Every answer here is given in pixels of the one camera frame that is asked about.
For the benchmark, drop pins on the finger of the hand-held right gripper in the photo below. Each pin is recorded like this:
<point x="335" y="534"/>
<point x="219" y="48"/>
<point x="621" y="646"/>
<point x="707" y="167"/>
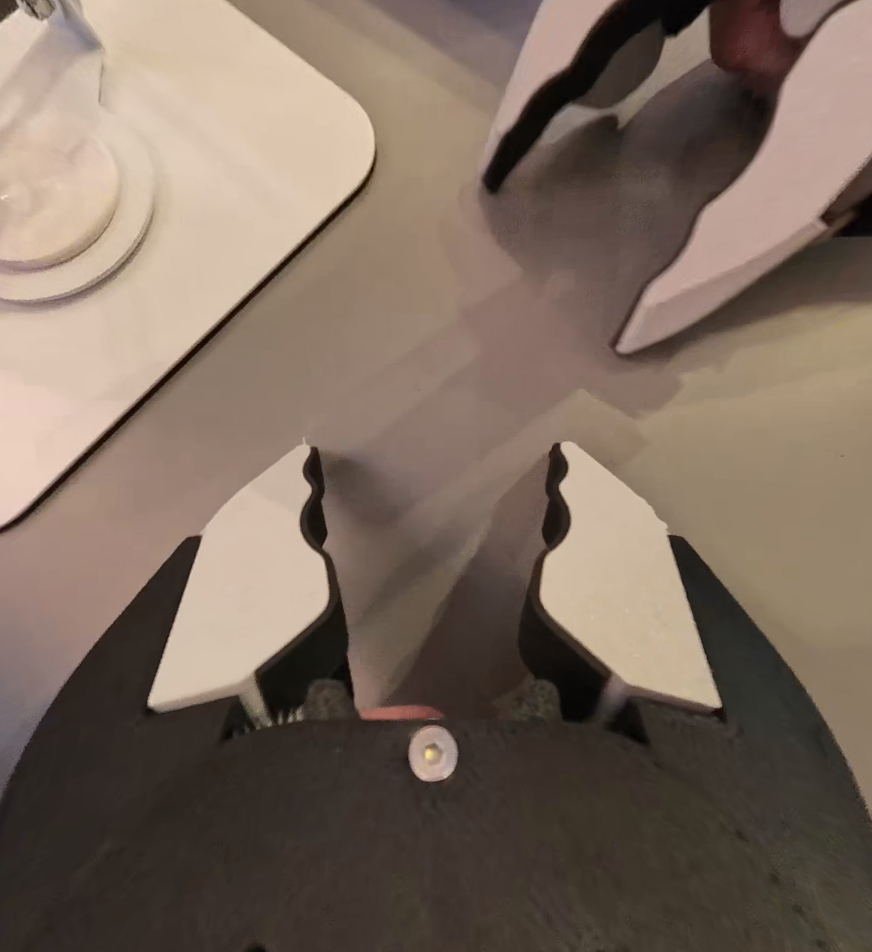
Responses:
<point x="793" y="179"/>
<point x="585" y="60"/>

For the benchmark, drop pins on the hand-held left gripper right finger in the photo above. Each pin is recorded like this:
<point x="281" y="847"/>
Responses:
<point x="622" y="595"/>

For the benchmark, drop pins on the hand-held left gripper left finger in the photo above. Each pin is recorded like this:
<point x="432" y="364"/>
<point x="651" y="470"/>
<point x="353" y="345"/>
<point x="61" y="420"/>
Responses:
<point x="243" y="595"/>

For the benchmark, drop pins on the person's right hand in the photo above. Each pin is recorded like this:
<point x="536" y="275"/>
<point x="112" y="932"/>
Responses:
<point x="756" y="45"/>

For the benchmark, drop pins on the clear round stand foot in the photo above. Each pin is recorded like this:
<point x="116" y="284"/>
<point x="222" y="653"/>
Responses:
<point x="34" y="194"/>

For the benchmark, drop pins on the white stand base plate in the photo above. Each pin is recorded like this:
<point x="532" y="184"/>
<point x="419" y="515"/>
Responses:
<point x="228" y="208"/>

